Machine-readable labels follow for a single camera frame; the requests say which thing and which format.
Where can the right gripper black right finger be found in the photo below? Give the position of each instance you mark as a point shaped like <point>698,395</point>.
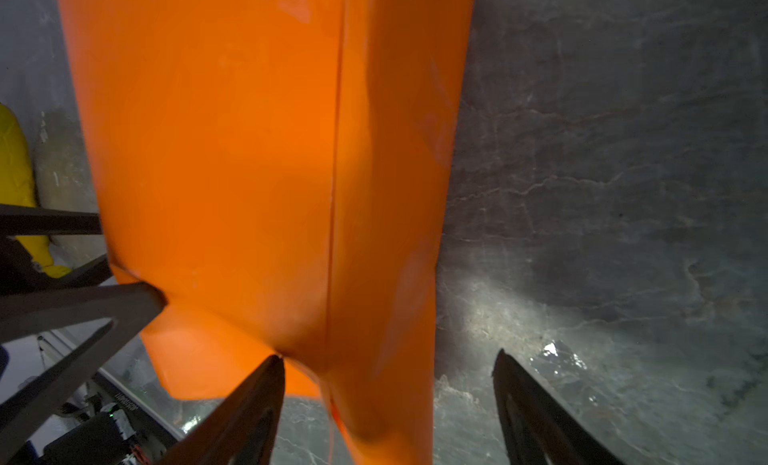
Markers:
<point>535,427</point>

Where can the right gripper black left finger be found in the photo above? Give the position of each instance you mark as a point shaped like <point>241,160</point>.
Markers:
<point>243,428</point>

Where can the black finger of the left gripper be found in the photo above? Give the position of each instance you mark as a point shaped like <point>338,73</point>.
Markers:
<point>86,327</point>
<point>20,274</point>

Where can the yellow banana bunch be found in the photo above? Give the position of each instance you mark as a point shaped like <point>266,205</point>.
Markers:
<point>18,188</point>

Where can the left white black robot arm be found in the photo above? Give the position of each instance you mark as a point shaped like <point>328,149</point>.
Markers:
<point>97,440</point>

